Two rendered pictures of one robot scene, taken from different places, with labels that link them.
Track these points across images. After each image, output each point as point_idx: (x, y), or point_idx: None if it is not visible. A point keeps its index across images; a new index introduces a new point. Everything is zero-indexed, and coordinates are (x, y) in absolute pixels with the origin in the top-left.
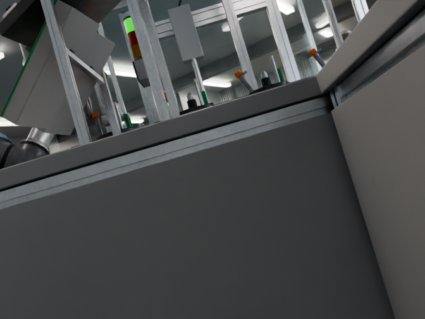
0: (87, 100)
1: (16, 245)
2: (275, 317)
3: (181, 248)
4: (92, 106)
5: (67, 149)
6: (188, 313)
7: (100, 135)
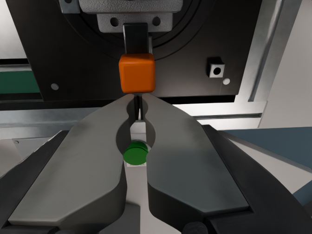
0: (171, 132)
1: None
2: None
3: None
4: (88, 119)
5: (271, 86)
6: None
7: (197, 31)
